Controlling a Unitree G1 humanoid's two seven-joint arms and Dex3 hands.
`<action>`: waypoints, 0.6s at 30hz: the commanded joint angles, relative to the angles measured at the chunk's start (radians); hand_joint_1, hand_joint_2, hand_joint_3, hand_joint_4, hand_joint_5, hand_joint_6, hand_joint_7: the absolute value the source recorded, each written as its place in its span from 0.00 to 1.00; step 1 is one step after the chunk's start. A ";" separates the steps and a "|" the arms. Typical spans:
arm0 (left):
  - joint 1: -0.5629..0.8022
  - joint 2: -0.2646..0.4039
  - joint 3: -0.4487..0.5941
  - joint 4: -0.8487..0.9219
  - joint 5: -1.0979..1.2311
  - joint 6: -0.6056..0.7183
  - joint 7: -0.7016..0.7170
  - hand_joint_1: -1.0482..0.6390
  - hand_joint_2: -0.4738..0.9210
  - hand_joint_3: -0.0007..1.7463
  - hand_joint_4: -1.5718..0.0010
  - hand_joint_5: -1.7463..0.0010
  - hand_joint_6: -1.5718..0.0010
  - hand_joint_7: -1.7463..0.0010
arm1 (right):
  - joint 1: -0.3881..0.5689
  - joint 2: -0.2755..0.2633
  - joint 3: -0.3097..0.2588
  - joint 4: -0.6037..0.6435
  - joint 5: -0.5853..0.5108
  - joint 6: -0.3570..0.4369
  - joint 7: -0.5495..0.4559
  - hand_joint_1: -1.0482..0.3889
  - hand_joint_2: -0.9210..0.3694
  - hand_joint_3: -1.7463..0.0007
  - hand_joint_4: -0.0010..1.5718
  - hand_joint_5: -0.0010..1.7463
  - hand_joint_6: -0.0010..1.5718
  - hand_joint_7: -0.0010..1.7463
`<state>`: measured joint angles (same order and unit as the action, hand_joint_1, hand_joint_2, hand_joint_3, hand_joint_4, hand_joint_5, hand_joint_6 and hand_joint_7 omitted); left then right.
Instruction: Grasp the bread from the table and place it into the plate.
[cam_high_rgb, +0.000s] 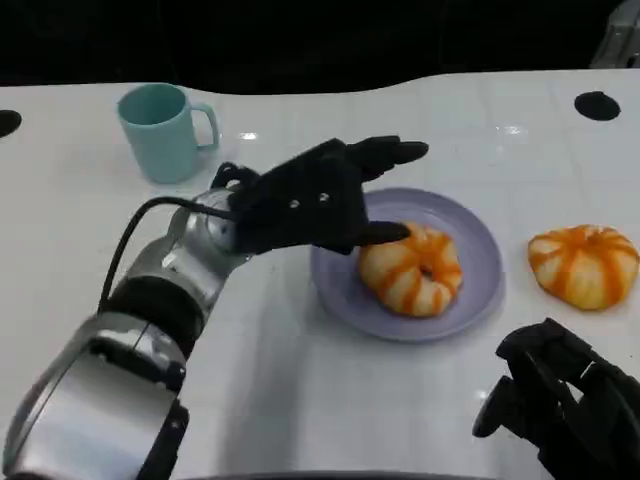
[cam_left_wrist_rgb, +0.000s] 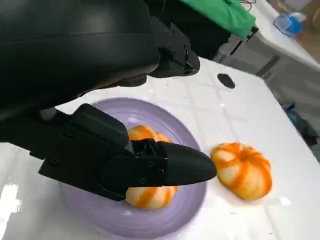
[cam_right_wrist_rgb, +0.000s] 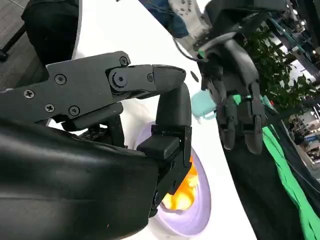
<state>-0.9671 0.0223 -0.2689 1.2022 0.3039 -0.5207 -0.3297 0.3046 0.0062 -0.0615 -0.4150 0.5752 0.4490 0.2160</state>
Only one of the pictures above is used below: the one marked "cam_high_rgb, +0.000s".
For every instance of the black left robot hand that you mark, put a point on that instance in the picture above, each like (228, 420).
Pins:
(310, 200)

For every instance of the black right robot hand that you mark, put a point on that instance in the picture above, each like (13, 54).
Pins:
(580, 405)

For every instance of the orange white toy bread roll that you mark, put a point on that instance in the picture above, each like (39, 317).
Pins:
(585, 270)
(415, 275)

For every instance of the pale green mug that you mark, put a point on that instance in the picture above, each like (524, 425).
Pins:
(157, 135)

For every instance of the lilac plate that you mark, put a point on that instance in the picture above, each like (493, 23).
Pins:
(480, 260)

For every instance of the grey background equipment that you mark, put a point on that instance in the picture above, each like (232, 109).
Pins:
(620, 35)

